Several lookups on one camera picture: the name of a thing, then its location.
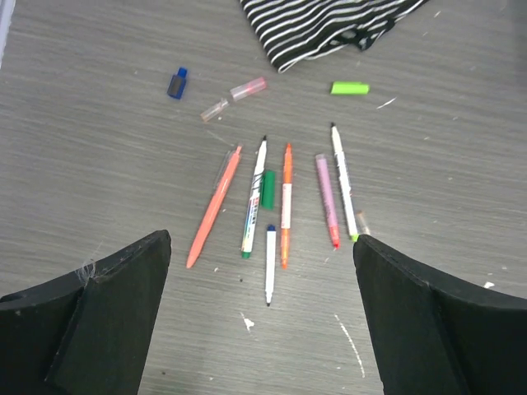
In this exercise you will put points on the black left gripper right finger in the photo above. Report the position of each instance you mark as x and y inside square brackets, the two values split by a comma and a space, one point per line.
[434, 333]

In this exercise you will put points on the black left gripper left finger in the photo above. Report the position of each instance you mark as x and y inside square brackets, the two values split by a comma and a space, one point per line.
[88, 331]

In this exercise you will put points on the white pen lime end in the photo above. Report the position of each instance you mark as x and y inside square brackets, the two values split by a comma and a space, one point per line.
[344, 182]

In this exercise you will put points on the lime green pen cap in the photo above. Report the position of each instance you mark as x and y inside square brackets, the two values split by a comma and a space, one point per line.
[349, 88]

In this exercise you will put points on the clear orange pen cap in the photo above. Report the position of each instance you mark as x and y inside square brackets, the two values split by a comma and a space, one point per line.
[362, 224]

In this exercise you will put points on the white pen blue end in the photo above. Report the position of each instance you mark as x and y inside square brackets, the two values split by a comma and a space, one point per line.
[271, 238]

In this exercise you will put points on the orange highlighter pen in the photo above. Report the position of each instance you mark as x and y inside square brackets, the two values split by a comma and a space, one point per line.
[286, 206]

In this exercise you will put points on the purple highlighter pen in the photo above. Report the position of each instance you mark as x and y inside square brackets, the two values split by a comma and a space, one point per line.
[327, 195]

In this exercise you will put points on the salmon orange pen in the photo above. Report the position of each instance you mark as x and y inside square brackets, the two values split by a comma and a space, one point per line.
[214, 206]

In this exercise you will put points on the dark green pen cap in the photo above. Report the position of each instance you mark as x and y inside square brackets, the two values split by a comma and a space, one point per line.
[267, 191]

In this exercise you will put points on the blue pen cap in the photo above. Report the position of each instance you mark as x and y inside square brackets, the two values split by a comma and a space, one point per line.
[177, 84]

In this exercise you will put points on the small clear pen cap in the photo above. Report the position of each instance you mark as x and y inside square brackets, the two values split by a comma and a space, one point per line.
[215, 110]

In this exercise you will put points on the clear pink pen cap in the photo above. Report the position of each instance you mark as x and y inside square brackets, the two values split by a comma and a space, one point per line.
[249, 88]

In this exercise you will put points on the white marker green end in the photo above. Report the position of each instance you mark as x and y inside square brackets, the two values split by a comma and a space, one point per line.
[253, 205]

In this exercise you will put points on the black white striped cloth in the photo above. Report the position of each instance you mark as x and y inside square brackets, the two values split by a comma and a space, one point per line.
[292, 31]

